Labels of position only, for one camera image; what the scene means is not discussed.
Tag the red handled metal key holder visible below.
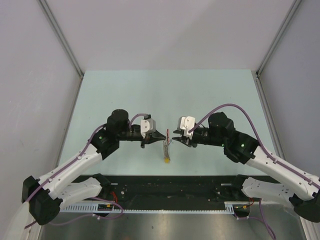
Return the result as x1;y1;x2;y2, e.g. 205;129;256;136
163;129;172;158

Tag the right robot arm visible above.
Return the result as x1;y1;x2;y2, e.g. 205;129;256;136
174;112;320;223

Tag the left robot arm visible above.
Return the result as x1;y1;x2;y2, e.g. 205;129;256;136
21;109;166;226

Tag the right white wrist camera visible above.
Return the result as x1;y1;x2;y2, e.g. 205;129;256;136
177;116;196;139

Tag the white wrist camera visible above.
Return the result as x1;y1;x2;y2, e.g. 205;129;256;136
140;114;156;139
177;116;196;139

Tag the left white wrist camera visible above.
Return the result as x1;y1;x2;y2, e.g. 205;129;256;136
140;114;156;139

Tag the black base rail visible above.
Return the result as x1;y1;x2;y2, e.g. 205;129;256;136
97;175;250;211

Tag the white cable duct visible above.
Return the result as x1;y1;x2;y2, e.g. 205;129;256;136
59;202;247;216

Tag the left aluminium corner post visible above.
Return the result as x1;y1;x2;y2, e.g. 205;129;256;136
36;0;84;80

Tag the aluminium corner post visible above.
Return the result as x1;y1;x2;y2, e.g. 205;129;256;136
255;0;304;78
36;0;84;80

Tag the right aluminium corner post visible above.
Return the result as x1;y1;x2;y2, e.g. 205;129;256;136
255;0;304;78

